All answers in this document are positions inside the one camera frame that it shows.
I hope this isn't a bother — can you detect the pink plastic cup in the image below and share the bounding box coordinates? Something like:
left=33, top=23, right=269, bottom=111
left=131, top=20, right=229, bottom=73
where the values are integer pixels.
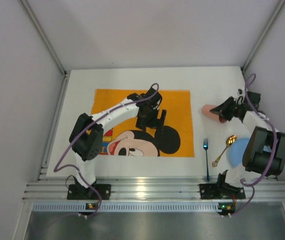
left=201, top=104, right=227, bottom=124

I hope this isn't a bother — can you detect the orange Mickey Mouse placemat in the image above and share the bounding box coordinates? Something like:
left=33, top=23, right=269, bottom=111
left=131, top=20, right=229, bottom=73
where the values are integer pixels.
left=102, top=90, right=195, bottom=157

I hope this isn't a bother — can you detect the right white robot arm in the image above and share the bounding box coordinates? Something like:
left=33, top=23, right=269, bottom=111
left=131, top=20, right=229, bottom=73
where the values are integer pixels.
left=209, top=89, right=285, bottom=199

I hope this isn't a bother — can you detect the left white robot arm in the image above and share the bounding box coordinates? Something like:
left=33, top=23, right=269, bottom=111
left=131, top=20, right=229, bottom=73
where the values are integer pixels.
left=69, top=88, right=167, bottom=189

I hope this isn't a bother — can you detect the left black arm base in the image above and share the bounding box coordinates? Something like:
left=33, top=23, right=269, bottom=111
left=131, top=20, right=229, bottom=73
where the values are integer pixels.
left=66, top=183, right=112, bottom=200

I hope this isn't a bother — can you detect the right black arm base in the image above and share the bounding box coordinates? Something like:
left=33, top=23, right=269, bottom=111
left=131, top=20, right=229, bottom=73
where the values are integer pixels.
left=199, top=183, right=246, bottom=200

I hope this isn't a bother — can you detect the gold ornate spoon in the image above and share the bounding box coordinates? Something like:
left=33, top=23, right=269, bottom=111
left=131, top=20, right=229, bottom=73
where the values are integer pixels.
left=211, top=135, right=237, bottom=168

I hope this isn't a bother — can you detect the light blue plate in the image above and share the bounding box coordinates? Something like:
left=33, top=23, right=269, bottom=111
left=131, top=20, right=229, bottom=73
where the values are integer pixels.
left=226, top=138, right=262, bottom=182

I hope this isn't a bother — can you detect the blue metal fork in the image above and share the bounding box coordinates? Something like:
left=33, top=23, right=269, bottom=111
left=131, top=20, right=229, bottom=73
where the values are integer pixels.
left=203, top=138, right=210, bottom=182

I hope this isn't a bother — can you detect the aluminium mounting rail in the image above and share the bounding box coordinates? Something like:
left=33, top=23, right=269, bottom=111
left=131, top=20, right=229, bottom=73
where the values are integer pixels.
left=22, top=160, right=285, bottom=202

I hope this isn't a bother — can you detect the perforated cable duct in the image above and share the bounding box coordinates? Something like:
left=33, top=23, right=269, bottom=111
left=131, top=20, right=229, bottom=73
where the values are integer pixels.
left=32, top=201, right=236, bottom=213

